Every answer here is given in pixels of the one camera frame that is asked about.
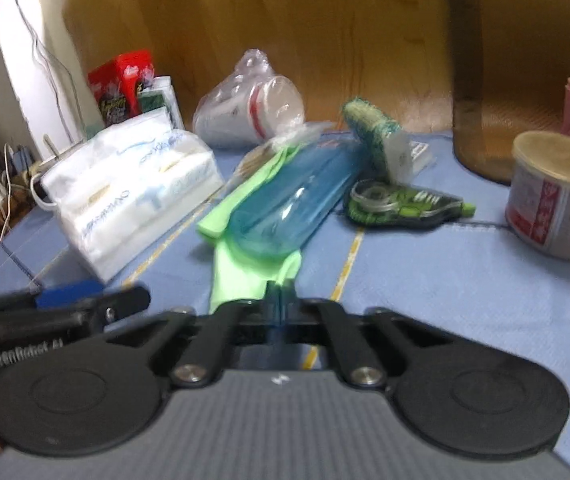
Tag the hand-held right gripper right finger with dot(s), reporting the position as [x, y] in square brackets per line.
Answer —
[292, 312]

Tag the clear toothpick packet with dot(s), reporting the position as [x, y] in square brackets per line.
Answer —
[260, 159]

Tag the round can with pink label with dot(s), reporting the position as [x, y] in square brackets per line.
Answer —
[550, 200]

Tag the blue checked bed sheet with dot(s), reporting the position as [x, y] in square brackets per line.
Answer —
[465, 280]

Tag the brown chair back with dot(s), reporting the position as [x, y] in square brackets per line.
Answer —
[525, 85]

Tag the green patterned sponge packet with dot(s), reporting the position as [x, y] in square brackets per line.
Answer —
[370, 125]

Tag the bagged paper cups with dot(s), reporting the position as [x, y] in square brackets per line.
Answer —
[250, 110]

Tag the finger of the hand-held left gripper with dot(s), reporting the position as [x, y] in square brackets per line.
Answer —
[70, 296]
[115, 307]

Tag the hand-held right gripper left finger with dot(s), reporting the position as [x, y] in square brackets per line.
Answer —
[271, 312]

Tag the green correction tape dispenser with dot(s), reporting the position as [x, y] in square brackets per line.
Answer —
[405, 207]

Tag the wooden board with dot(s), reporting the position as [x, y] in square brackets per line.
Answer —
[315, 25]

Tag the light green cloth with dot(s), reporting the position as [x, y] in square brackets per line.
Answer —
[237, 275]

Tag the clear blue pouch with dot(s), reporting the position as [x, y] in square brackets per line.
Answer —
[290, 200]

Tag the green and white packet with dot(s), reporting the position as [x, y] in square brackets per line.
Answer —
[159, 100]

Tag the red printed box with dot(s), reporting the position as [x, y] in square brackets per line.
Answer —
[117, 85]

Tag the white tissue pack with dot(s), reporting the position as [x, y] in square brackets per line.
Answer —
[130, 195]

